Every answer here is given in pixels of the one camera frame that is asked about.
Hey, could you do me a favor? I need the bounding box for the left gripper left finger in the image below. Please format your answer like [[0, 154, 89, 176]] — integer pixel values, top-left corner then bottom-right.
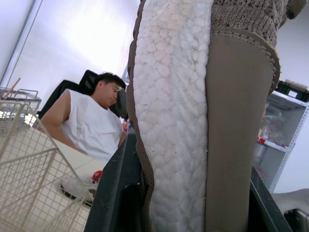
[[83, 130, 148, 232]]

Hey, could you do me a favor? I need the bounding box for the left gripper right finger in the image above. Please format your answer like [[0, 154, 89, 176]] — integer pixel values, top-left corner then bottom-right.
[[248, 166, 294, 232]]

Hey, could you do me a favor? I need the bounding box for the brown knit shoe white sole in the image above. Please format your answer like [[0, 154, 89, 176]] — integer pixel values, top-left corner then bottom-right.
[[125, 0, 301, 232]]

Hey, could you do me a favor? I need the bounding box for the small white red shoe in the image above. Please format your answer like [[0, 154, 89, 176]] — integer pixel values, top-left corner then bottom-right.
[[60, 170, 103, 206]]

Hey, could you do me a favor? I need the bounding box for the person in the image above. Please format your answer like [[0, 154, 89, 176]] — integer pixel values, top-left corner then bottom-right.
[[36, 72, 128, 163]]

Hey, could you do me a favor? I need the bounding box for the grey metal shelf rack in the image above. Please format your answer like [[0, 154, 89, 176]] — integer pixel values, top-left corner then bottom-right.
[[252, 90, 309, 194]]

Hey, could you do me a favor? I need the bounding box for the black office chair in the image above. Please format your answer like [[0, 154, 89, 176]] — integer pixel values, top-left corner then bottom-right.
[[38, 69, 129, 121]]

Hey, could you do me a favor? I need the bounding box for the black storage crate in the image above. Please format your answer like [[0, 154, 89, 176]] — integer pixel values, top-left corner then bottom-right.
[[275, 80, 309, 102]]

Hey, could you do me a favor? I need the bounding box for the cream wire basket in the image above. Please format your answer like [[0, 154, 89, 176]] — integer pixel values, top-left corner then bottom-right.
[[0, 100, 95, 232]]

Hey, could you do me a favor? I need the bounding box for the metal wire cart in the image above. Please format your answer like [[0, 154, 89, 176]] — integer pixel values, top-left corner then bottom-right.
[[0, 88, 41, 133]]

